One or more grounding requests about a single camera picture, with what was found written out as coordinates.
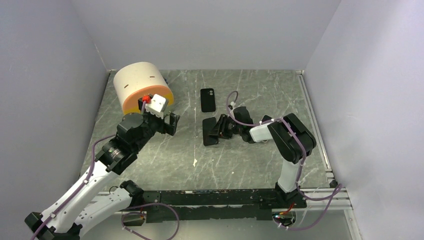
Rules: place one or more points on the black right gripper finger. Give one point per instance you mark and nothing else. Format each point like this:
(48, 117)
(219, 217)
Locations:
(222, 122)
(220, 133)

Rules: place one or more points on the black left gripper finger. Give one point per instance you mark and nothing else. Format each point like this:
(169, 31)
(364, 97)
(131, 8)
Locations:
(170, 128)
(173, 118)

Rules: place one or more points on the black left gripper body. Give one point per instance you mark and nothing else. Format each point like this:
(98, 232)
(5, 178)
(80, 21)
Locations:
(157, 123)

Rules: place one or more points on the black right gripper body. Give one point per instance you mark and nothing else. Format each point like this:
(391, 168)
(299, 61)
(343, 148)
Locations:
(232, 127)

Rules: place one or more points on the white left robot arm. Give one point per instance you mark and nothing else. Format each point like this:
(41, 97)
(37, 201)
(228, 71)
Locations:
(74, 214)

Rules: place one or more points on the white cylindrical drawer box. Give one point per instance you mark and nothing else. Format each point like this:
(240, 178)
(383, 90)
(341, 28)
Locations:
(137, 80)

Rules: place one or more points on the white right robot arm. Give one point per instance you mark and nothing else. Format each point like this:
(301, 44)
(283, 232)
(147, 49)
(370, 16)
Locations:
(291, 137)

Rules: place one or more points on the black phone case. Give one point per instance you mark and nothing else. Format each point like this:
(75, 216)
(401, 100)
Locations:
(207, 100)

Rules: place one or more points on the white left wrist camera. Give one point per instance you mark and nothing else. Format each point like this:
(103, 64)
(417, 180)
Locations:
(154, 104)

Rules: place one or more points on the black phone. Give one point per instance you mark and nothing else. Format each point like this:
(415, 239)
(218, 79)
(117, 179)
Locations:
(207, 126)

